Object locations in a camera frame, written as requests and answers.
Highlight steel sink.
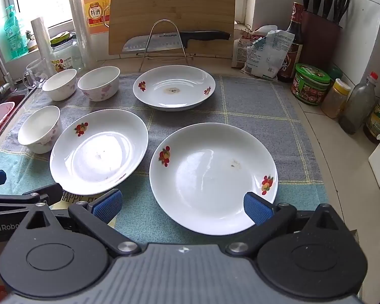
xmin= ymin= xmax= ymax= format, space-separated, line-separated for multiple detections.
xmin=0 ymin=89 xmax=29 ymax=153

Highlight small potted plant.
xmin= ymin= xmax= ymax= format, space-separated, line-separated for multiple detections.
xmin=25 ymin=30 xmax=37 ymax=51

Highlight dark red knife block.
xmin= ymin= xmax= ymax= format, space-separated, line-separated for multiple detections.
xmin=299 ymin=9 xmax=343 ymax=70

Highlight red-cap glass bottle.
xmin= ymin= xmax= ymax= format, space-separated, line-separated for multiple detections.
xmin=339 ymin=71 xmax=379 ymax=134

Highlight tall plastic wrap roll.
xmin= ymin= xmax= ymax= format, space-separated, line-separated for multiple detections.
xmin=67 ymin=0 xmax=94 ymax=67

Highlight oil bottle green label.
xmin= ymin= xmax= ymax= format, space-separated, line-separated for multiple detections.
xmin=363 ymin=97 xmax=380 ymax=144

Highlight green-lid sauce tub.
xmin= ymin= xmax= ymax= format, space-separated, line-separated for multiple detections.
xmin=291 ymin=63 xmax=331 ymax=106

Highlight orange cooking wine jug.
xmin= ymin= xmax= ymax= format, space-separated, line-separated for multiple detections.
xmin=82 ymin=0 xmax=112 ymax=35

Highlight glass jar green lid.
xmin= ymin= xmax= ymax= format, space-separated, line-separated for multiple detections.
xmin=50 ymin=32 xmax=84 ymax=72

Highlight orange and white bag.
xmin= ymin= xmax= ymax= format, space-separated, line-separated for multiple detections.
xmin=231 ymin=27 xmax=257 ymax=68

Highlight yellow-lid spice jar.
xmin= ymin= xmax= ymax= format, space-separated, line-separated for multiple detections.
xmin=321 ymin=79 xmax=351 ymax=119

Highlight white flower-print plate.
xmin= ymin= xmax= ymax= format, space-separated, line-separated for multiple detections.
xmin=149 ymin=122 xmax=278 ymax=235
xmin=50 ymin=109 xmax=149 ymax=196
xmin=132 ymin=65 xmax=216 ymax=111

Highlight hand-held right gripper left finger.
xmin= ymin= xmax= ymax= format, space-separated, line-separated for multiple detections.
xmin=17 ymin=189 xmax=143 ymax=258

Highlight white printed bag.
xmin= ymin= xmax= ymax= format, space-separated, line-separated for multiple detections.
xmin=243 ymin=29 xmax=296 ymax=81

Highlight black kitchen scissors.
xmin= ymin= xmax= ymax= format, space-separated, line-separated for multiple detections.
xmin=333 ymin=0 xmax=350 ymax=24

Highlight grey checked mat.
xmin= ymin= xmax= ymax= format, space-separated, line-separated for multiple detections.
xmin=0 ymin=73 xmax=330 ymax=239

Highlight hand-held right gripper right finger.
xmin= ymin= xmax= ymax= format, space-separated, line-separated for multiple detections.
xmin=225 ymin=192 xmax=347 ymax=257

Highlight black-handled kitchen knife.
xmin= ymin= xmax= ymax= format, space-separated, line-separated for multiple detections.
xmin=122 ymin=31 xmax=231 ymax=53

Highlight white pink-flower bowl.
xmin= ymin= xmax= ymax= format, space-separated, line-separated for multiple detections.
xmin=78 ymin=66 xmax=120 ymax=102
xmin=18 ymin=105 xmax=62 ymax=154
xmin=42 ymin=69 xmax=78 ymax=101

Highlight clear glass mug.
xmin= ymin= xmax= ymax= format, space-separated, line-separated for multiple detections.
xmin=23 ymin=59 xmax=56 ymax=89

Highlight green dish soap bottle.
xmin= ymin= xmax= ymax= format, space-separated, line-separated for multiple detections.
xmin=3 ymin=5 xmax=29 ymax=59

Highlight paper towel roll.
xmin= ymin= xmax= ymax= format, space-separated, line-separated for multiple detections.
xmin=31 ymin=17 xmax=56 ymax=70

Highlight dark soy sauce bottle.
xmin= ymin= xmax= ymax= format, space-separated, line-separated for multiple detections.
xmin=277 ymin=2 xmax=305 ymax=83

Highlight metal wire rack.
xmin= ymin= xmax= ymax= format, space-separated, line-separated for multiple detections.
xmin=139 ymin=19 xmax=191 ymax=72

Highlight bamboo cutting board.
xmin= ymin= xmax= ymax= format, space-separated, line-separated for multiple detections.
xmin=108 ymin=0 xmax=236 ymax=58

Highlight metal faucet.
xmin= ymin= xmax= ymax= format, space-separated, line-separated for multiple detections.
xmin=0 ymin=42 xmax=18 ymax=97

